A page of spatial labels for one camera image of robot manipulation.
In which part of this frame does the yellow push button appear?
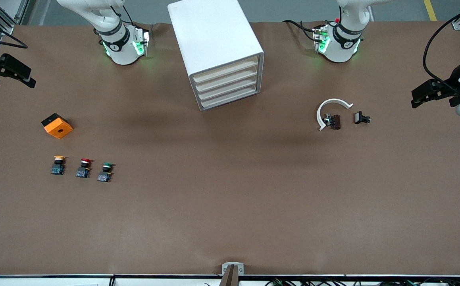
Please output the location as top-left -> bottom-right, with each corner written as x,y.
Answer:
51,155 -> 67,175

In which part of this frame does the grey camera bracket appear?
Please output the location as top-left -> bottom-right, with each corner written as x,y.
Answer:
222,262 -> 244,286

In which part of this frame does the white curved plastic part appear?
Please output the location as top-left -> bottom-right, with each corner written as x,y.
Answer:
317,98 -> 353,131

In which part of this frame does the brown table mat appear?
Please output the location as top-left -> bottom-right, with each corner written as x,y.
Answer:
0,21 -> 460,276

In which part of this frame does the orange button box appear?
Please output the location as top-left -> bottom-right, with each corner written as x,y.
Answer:
41,113 -> 73,139

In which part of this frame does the cable bundle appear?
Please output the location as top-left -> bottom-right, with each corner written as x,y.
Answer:
266,278 -> 460,286

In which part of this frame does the black base cable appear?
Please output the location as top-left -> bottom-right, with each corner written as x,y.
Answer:
282,19 -> 321,42

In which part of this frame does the red push button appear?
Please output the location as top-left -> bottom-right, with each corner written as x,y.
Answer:
76,158 -> 93,178

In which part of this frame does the green push button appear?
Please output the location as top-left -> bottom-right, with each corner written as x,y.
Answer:
97,162 -> 114,183

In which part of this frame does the table edge rail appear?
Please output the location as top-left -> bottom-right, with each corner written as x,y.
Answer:
0,273 -> 460,286

